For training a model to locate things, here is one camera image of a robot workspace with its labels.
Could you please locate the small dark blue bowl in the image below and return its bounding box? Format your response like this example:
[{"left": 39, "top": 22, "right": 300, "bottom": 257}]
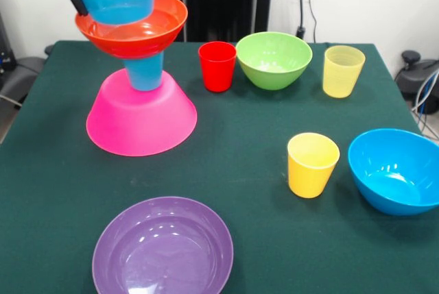
[{"left": 78, "top": 0, "right": 156, "bottom": 26}]

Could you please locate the orange plastic bowl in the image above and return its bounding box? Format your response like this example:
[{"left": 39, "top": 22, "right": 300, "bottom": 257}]
[{"left": 75, "top": 0, "right": 189, "bottom": 60}]

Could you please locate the blue plastic cup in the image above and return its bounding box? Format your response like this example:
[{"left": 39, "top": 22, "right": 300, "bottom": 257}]
[{"left": 123, "top": 50, "right": 165, "bottom": 92}]

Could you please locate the pink plastic bowl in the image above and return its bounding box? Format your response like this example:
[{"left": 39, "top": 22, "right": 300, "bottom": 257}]
[{"left": 85, "top": 69, "right": 198, "bottom": 157}]

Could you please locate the black floor device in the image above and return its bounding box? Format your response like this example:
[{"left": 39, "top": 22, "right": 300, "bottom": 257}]
[
  {"left": 394, "top": 50, "right": 439, "bottom": 115},
  {"left": 0, "top": 11, "right": 56, "bottom": 106}
]

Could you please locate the red plastic cup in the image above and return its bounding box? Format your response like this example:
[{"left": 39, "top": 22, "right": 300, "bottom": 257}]
[{"left": 198, "top": 40, "right": 238, "bottom": 93}]

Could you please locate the green plastic bowl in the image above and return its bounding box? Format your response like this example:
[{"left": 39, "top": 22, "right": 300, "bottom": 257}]
[{"left": 235, "top": 31, "right": 313, "bottom": 91}]

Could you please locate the dark green table cloth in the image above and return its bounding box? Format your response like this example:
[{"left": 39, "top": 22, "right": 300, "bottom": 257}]
[{"left": 0, "top": 40, "right": 439, "bottom": 294}]

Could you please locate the translucent yellow-green plastic cup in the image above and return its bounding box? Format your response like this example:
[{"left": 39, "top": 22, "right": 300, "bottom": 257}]
[{"left": 322, "top": 45, "right": 366, "bottom": 99}]

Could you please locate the purple plastic bowl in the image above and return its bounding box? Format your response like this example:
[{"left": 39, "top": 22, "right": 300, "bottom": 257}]
[{"left": 91, "top": 196, "right": 235, "bottom": 294}]

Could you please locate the yellow plastic cup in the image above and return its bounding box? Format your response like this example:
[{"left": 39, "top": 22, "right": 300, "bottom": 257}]
[{"left": 287, "top": 132, "right": 341, "bottom": 199}]

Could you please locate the large light blue bowl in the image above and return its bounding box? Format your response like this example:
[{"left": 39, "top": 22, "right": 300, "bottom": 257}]
[{"left": 347, "top": 127, "right": 439, "bottom": 217}]

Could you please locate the bundle of blue white cables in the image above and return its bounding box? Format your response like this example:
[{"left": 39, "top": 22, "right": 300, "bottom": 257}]
[{"left": 410, "top": 67, "right": 439, "bottom": 139}]

